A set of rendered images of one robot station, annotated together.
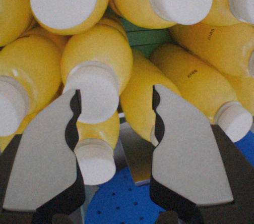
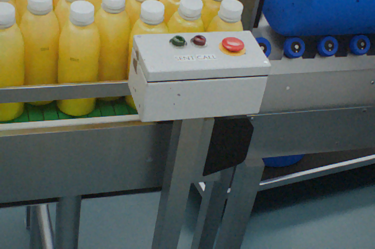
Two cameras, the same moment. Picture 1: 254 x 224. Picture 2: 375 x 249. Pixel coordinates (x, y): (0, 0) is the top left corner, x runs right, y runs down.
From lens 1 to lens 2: 1.19 m
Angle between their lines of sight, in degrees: 36
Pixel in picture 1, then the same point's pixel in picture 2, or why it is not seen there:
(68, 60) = (171, 4)
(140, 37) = not seen: hidden behind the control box
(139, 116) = not seen: outside the picture
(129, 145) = (246, 26)
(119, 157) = (275, 47)
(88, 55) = not seen: outside the picture
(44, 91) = not seen: hidden behind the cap
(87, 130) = not seen: outside the picture
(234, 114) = not seen: outside the picture
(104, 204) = (295, 15)
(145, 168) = not seen: outside the picture
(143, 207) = not seen: outside the picture
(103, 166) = not seen: outside the picture
